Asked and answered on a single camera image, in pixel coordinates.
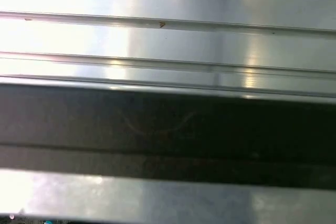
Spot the black open PC case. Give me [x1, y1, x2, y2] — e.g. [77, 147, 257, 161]
[0, 76, 336, 224]

